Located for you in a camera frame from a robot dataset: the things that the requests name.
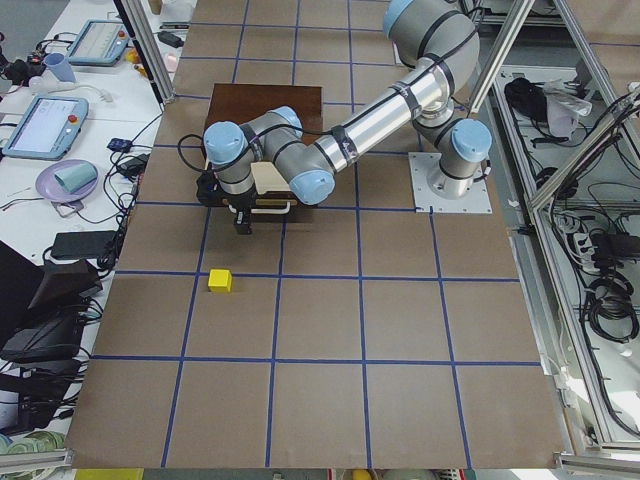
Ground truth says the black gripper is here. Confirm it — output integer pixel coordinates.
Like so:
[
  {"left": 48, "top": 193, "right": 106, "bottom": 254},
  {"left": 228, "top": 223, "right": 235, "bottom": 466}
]
[{"left": 223, "top": 188, "right": 257, "bottom": 235}]

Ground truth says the wooden drawer with white handle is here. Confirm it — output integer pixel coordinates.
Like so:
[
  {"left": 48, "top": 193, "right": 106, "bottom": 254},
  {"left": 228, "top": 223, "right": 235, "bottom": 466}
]
[{"left": 201, "top": 145, "right": 325, "bottom": 215}]

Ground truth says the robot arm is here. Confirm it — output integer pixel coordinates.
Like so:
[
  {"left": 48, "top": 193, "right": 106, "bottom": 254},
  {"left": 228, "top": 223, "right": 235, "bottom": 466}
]
[{"left": 196, "top": 1, "right": 492, "bottom": 234}]

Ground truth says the yellow block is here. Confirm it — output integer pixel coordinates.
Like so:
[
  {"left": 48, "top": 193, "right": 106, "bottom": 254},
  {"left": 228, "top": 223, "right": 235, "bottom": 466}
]
[{"left": 207, "top": 268, "right": 233, "bottom": 293}]

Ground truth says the dark wooden drawer box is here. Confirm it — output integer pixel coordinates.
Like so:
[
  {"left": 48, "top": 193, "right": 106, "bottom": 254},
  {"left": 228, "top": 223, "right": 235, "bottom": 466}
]
[{"left": 203, "top": 83, "right": 323, "bottom": 131}]

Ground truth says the black power adapter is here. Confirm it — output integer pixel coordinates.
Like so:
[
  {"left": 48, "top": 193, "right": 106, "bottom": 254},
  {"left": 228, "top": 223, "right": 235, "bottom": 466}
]
[{"left": 50, "top": 230, "right": 116, "bottom": 260}]

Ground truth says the teal cup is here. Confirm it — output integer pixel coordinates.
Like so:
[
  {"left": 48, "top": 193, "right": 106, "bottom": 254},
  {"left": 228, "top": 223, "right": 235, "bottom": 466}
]
[{"left": 54, "top": 161, "right": 97, "bottom": 193}]

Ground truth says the purple plate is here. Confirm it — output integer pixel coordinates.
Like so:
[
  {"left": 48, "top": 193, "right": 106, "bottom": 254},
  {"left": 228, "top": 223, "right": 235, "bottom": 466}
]
[{"left": 35, "top": 159, "right": 98, "bottom": 203}]

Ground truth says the near blue teach pendant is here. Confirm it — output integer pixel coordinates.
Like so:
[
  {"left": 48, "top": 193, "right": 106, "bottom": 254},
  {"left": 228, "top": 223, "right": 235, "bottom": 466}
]
[{"left": 2, "top": 95, "right": 89, "bottom": 161}]

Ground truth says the blue teach pendant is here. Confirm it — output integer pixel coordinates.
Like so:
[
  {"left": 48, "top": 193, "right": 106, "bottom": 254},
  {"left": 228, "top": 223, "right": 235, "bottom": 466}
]
[
  {"left": 2, "top": 95, "right": 89, "bottom": 161},
  {"left": 67, "top": 20, "right": 129, "bottom": 67}
]

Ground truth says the far blue teach pendant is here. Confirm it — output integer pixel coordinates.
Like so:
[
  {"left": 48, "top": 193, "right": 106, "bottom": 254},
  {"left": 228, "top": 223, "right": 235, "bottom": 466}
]
[{"left": 67, "top": 20, "right": 129, "bottom": 67}]

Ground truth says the blue plastic cup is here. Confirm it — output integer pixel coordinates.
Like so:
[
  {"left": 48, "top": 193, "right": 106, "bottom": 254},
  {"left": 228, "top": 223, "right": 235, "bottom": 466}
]
[{"left": 43, "top": 52, "right": 76, "bottom": 83}]

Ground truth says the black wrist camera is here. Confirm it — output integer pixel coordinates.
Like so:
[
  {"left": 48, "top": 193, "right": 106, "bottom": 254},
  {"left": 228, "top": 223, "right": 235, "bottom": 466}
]
[{"left": 196, "top": 172, "right": 224, "bottom": 207}]

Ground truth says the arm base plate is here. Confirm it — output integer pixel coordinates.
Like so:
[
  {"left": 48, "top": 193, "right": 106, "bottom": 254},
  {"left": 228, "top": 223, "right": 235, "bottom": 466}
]
[{"left": 408, "top": 152, "right": 492, "bottom": 215}]

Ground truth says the aluminium frame post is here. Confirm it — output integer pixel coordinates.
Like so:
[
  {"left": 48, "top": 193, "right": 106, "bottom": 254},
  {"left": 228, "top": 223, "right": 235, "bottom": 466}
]
[{"left": 113, "top": 0, "right": 175, "bottom": 105}]

